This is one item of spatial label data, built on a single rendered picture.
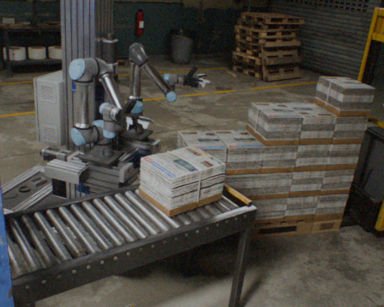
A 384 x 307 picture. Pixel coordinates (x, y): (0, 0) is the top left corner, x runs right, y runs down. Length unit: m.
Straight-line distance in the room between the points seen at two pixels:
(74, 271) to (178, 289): 1.24
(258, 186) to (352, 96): 0.99
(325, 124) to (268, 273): 1.21
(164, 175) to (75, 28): 1.22
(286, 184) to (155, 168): 1.50
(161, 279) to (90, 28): 1.75
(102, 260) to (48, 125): 1.44
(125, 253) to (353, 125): 2.21
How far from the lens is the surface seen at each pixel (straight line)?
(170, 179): 2.11
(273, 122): 3.18
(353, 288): 3.38
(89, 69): 2.57
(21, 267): 1.93
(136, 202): 2.35
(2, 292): 1.58
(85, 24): 2.86
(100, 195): 2.40
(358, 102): 3.51
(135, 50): 3.12
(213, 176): 2.30
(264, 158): 3.27
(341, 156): 3.62
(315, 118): 3.33
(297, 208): 3.63
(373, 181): 4.22
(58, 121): 3.08
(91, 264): 1.93
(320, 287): 3.29
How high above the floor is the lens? 1.97
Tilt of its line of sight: 24 degrees down
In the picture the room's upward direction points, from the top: 5 degrees clockwise
